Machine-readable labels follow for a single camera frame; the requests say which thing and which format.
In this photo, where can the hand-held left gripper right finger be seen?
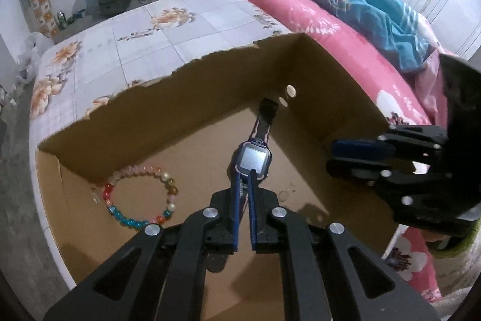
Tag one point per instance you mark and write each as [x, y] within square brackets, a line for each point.
[254, 215]

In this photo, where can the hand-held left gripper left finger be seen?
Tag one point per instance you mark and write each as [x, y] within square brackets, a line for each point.
[235, 215]

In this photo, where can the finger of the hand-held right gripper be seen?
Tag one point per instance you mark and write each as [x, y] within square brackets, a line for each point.
[357, 149]
[409, 189]

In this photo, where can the black smartwatch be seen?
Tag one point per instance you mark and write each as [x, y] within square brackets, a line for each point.
[252, 157]

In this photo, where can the cardboard box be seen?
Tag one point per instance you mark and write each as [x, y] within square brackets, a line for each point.
[188, 110]

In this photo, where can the green fluffy cloth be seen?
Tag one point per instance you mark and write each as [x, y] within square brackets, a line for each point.
[456, 251]

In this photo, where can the pink floral bedsheet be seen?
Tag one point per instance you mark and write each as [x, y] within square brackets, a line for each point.
[338, 42]

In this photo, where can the blue patterned blanket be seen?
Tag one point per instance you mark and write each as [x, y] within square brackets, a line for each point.
[368, 12]

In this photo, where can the black rice cooker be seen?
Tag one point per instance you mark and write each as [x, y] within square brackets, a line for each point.
[114, 1]

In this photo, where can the white plastic bag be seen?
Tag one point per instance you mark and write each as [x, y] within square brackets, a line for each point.
[30, 56]

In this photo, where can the green drink can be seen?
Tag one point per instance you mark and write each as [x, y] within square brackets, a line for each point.
[61, 20]

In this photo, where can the patchwork patterned cloth strip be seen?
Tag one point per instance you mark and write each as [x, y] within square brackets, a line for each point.
[41, 1]

